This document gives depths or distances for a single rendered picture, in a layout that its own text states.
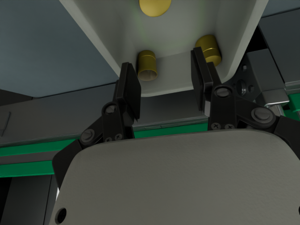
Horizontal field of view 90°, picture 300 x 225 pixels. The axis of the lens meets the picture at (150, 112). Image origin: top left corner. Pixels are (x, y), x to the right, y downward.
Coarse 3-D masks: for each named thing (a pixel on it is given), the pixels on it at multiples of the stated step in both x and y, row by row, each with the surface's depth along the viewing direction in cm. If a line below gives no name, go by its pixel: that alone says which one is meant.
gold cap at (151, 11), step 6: (138, 0) 15; (144, 0) 15; (150, 0) 15; (156, 0) 15; (162, 0) 15; (168, 0) 15; (144, 6) 16; (150, 6) 16; (156, 6) 16; (162, 6) 16; (168, 6) 16; (144, 12) 16; (150, 12) 16; (156, 12) 16; (162, 12) 16
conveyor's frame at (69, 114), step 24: (264, 24) 24; (288, 24) 23; (264, 48) 30; (288, 48) 21; (288, 72) 20; (72, 96) 41; (96, 96) 39; (168, 96) 34; (192, 96) 32; (24, 120) 43; (48, 120) 40; (72, 120) 38; (144, 120) 33; (168, 120) 32; (192, 120) 32; (0, 144) 42
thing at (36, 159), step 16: (176, 128) 33; (192, 128) 32; (32, 144) 41; (48, 144) 40; (64, 144) 38; (0, 160) 42; (16, 160) 41; (32, 160) 40; (48, 160) 38; (0, 176) 40
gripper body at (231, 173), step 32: (96, 160) 7; (128, 160) 6; (160, 160) 6; (192, 160) 6; (224, 160) 6; (256, 160) 5; (288, 160) 5; (64, 192) 6; (96, 192) 6; (128, 192) 6; (160, 192) 5; (192, 192) 5; (224, 192) 5; (256, 192) 5; (288, 192) 5; (64, 224) 6; (96, 224) 5; (128, 224) 5; (160, 224) 5; (192, 224) 5; (224, 224) 4; (256, 224) 4; (288, 224) 4
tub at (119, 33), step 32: (64, 0) 12; (96, 0) 16; (128, 0) 19; (192, 0) 20; (224, 0) 19; (256, 0) 13; (96, 32) 15; (128, 32) 24; (160, 32) 24; (192, 32) 24; (224, 32) 21; (160, 64) 29; (224, 64) 24
